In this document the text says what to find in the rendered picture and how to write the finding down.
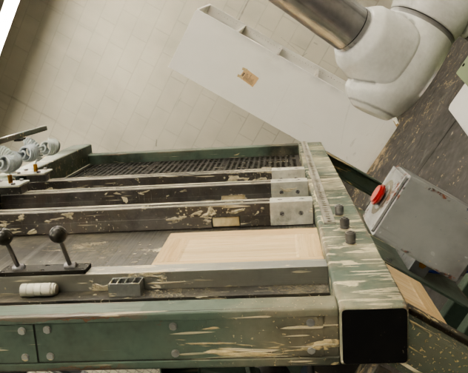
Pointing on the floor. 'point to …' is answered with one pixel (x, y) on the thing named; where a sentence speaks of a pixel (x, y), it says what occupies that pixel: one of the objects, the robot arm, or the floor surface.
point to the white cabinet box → (278, 86)
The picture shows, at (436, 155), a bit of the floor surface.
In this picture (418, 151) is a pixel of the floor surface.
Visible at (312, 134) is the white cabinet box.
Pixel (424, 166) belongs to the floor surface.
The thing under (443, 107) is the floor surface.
